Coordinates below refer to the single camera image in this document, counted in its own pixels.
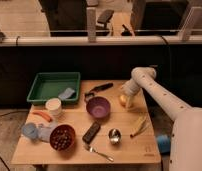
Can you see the yellow banana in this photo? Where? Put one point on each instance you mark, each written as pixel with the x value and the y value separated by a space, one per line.
pixel 138 125

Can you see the black handled peeler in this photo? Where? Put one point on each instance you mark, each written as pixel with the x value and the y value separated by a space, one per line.
pixel 97 89

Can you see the red bowl with beans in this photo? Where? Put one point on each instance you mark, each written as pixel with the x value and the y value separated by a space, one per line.
pixel 62 137

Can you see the purple bowl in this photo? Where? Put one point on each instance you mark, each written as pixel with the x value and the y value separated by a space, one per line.
pixel 98 107

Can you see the orange yellow apple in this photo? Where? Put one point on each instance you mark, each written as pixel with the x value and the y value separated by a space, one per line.
pixel 123 100

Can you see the green plastic tray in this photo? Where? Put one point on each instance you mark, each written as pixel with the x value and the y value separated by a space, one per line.
pixel 51 84

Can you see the wooden table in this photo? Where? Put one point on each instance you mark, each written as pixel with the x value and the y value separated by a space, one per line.
pixel 141 149

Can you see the silver fork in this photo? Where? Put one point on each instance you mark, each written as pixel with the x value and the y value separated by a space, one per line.
pixel 92 150

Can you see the black remote control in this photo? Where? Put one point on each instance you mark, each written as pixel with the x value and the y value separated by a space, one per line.
pixel 91 133

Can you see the shiny metal cup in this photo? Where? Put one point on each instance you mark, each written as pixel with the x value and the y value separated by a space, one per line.
pixel 114 136

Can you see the black office chair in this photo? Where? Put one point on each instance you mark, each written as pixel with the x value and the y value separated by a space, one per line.
pixel 105 17

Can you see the clear plastic bag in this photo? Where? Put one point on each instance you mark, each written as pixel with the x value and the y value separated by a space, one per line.
pixel 44 132

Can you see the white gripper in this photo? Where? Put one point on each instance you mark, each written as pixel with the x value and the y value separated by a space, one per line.
pixel 130 88

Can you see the orange carrot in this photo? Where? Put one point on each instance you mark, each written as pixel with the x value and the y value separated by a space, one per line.
pixel 43 115

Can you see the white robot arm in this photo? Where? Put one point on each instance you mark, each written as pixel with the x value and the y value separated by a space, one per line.
pixel 186 140

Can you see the blue grey sponge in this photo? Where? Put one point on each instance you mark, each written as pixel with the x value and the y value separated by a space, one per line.
pixel 66 94

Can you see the white paper cup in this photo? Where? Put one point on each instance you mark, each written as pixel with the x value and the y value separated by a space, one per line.
pixel 54 107

